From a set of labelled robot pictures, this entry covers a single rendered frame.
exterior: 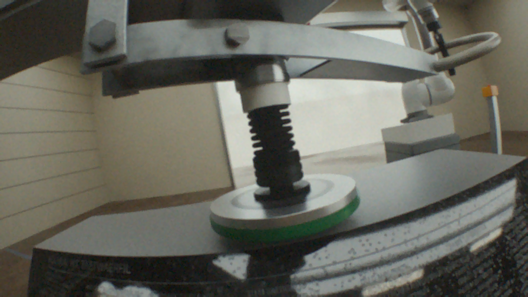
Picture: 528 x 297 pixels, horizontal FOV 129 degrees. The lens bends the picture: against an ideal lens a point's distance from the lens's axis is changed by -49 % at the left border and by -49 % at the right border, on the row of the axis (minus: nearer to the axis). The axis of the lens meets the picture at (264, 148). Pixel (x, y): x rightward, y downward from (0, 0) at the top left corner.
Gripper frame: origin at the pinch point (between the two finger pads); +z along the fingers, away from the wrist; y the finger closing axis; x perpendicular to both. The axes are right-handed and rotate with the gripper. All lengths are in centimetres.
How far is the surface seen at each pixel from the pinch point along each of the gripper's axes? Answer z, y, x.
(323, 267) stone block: 1, 98, -9
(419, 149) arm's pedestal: 41, -13, -33
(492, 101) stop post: 53, -100, 22
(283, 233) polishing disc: -6, 99, -10
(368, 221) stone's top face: 0, 89, -7
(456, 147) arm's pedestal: 54, -33, -13
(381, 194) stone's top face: 3, 79, -10
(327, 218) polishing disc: -5, 95, -8
